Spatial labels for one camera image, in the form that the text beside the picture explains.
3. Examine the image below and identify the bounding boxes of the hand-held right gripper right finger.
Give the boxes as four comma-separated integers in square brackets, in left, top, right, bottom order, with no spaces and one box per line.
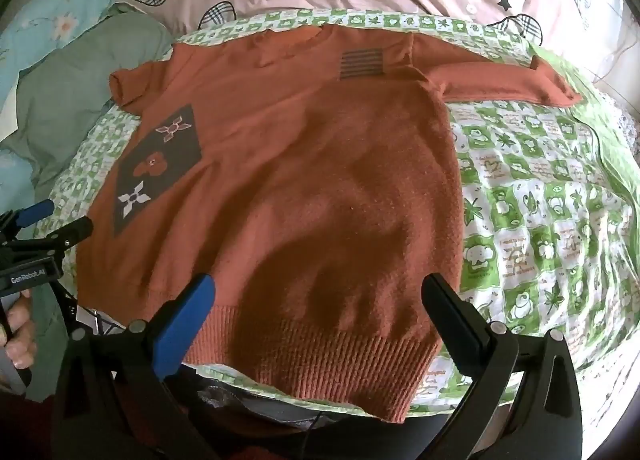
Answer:
[421,272,584,460]

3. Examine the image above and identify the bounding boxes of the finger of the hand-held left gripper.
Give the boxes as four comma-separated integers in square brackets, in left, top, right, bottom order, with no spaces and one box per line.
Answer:
[14,216,95,261]
[0,199,55,242]

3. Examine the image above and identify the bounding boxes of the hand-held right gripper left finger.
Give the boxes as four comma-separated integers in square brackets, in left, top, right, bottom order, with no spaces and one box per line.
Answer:
[52,274,221,460]

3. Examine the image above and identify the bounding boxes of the orange knit sweater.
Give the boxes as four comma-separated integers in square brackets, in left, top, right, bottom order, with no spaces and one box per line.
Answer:
[75,24,584,425]

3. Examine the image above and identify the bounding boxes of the person's left forearm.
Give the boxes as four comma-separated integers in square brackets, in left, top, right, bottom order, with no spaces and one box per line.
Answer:
[0,384,63,460]

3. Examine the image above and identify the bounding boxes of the person's left hand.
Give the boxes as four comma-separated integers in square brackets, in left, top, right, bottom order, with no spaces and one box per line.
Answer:
[0,289,39,370]

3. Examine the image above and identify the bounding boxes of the sage green cloth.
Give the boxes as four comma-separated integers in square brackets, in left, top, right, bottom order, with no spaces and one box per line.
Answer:
[0,10,174,403]

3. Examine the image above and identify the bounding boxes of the green checkered printed blanket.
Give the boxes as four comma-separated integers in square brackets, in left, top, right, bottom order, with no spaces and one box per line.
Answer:
[31,8,640,422]

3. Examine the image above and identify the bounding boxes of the white floral bed sheet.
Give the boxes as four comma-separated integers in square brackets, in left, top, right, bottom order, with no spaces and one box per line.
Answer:
[570,80,640,446]

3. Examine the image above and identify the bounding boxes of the light blue floral cloth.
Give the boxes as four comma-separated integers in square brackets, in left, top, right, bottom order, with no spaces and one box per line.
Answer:
[0,0,147,108]

